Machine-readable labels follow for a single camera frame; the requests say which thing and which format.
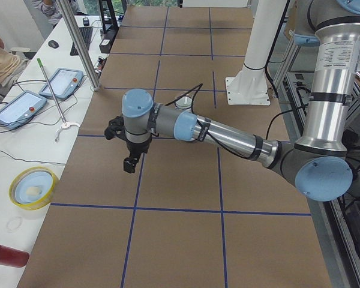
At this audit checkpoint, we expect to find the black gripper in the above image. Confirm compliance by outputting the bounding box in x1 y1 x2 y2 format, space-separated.
123 140 150 173

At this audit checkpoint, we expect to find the white enamel cup blue rim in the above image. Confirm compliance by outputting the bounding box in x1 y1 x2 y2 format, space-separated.
175 96 193 112

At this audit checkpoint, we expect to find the metal grabber stick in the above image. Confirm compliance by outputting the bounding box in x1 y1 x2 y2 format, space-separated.
37 58 80 143

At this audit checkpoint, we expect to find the light blue dish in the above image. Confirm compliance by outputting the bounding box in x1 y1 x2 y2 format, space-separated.
14 171 53 204

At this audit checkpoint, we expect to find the far teach pendant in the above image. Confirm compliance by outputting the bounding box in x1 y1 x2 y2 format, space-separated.
49 68 84 100

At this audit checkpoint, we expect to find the teach pendant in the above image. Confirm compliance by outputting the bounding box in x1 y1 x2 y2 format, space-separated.
0 90 47 130
49 68 84 100

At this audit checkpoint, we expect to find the yellow tape roll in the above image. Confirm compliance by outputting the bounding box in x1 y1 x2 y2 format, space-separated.
8 166 59 211

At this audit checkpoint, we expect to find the near teach pendant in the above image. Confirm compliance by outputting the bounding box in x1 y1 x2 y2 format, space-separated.
0 90 47 130

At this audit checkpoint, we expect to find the black keyboard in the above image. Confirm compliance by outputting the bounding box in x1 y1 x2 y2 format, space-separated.
69 26 94 56

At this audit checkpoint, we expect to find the black computer mouse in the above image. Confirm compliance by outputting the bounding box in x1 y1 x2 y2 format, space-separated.
48 40 59 49

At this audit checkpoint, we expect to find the seated person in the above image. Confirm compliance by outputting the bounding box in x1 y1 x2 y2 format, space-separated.
0 38 29 88

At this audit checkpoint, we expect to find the red bottle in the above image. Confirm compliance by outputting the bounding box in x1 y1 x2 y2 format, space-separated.
0 245 29 268

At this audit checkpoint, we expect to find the aluminium frame post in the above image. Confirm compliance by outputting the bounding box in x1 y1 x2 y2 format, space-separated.
56 0 100 91

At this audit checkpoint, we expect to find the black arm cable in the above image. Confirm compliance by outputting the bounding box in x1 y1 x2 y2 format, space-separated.
164 83 259 160

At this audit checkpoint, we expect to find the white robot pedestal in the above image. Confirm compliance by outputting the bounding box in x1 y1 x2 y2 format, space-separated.
226 0 289 106

